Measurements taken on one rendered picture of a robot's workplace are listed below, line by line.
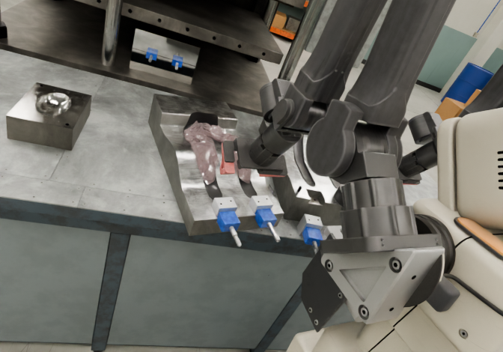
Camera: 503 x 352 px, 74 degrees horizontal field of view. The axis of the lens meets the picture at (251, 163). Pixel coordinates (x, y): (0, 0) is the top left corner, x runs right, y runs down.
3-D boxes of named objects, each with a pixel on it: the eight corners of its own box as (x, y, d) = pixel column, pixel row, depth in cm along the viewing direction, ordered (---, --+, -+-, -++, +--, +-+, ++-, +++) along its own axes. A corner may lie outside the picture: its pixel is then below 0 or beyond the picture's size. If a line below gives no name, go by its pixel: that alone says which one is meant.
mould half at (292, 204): (358, 231, 106) (381, 200, 99) (284, 219, 98) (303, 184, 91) (314, 143, 145) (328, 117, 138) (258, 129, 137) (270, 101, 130)
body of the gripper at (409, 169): (382, 157, 88) (406, 144, 82) (409, 160, 92) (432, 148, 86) (390, 180, 85) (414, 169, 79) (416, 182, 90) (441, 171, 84)
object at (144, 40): (190, 85, 153) (200, 48, 144) (129, 67, 145) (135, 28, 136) (191, 49, 193) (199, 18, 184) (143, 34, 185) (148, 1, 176)
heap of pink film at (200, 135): (256, 183, 97) (266, 162, 93) (199, 184, 88) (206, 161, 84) (224, 132, 114) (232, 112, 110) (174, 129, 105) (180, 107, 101)
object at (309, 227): (322, 266, 88) (331, 254, 85) (305, 264, 87) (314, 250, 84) (311, 229, 98) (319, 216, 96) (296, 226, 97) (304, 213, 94)
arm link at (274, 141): (281, 138, 56) (308, 141, 59) (274, 102, 59) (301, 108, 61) (261, 155, 61) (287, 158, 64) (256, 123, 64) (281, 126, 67)
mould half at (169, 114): (276, 226, 94) (292, 198, 88) (188, 236, 81) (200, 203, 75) (217, 127, 127) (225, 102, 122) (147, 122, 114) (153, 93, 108)
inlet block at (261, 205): (282, 246, 85) (290, 232, 82) (266, 249, 82) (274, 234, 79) (260, 209, 93) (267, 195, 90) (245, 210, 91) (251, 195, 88)
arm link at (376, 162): (368, 190, 38) (401, 192, 40) (357, 106, 40) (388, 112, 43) (317, 202, 46) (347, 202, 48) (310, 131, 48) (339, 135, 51)
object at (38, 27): (281, 129, 164) (286, 118, 161) (-37, 49, 124) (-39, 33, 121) (257, 65, 230) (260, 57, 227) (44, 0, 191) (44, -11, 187)
